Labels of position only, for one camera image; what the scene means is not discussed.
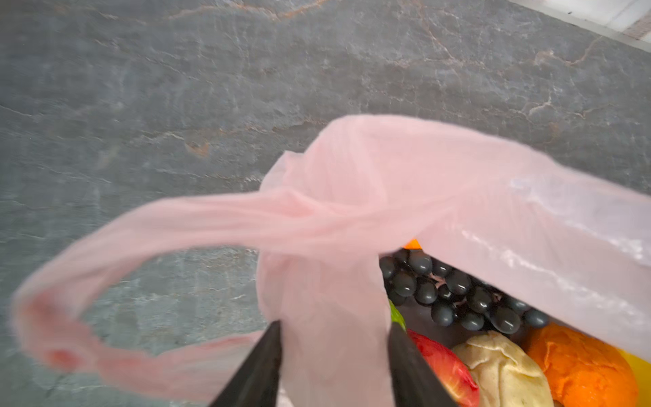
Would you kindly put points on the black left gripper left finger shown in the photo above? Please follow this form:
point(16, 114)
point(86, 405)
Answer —
point(257, 380)

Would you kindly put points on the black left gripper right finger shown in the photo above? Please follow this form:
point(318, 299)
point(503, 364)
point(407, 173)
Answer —
point(414, 383)

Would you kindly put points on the pink plastic bag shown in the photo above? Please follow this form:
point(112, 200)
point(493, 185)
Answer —
point(570, 244)

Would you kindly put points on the red fake apple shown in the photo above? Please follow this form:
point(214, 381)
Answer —
point(449, 369)

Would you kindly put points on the green fake fruit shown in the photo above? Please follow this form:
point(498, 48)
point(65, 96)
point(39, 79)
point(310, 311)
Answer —
point(396, 316)

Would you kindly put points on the beige fake bun upper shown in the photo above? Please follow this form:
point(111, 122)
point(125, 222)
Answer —
point(503, 372)

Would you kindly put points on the orange fake tangerine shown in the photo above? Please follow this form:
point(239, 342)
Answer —
point(581, 370)

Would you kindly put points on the yellow fake banana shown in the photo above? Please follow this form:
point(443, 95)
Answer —
point(642, 372)

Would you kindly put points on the black grape bunch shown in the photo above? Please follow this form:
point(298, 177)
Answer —
point(452, 296)

